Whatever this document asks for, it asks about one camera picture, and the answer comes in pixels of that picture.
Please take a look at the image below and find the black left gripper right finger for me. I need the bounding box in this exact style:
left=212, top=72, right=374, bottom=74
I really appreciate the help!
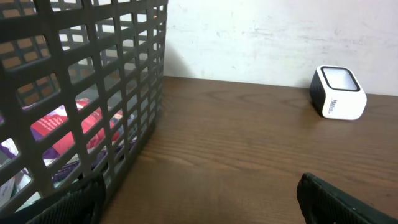
left=297, top=173, right=397, bottom=224

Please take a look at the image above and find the purple red tissue pack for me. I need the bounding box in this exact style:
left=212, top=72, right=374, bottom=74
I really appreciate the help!
left=0, top=98, right=137, bottom=184

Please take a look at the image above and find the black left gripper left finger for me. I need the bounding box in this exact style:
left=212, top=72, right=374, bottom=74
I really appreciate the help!
left=1, top=174, right=106, bottom=224

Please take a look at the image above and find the dark grey plastic basket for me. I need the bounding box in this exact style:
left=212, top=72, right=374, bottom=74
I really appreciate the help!
left=1, top=0, right=168, bottom=216

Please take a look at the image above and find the white barcode scanner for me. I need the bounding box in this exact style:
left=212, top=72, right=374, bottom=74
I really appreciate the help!
left=309, top=65, right=367, bottom=121

